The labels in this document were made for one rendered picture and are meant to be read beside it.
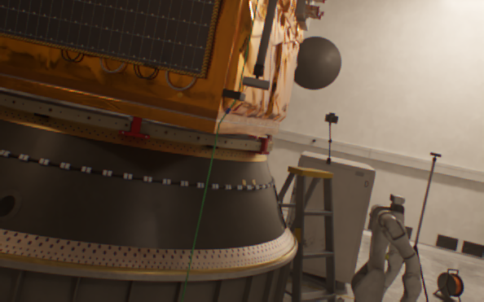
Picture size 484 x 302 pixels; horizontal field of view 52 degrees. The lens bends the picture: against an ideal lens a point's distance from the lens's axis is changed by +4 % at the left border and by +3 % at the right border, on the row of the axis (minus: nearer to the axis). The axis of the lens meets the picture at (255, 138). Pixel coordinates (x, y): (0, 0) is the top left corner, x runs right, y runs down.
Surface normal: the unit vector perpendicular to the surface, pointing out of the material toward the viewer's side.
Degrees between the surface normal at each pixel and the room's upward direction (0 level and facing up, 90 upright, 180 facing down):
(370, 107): 90
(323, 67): 90
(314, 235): 90
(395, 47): 90
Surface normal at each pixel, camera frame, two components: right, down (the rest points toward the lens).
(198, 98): -0.18, 0.14
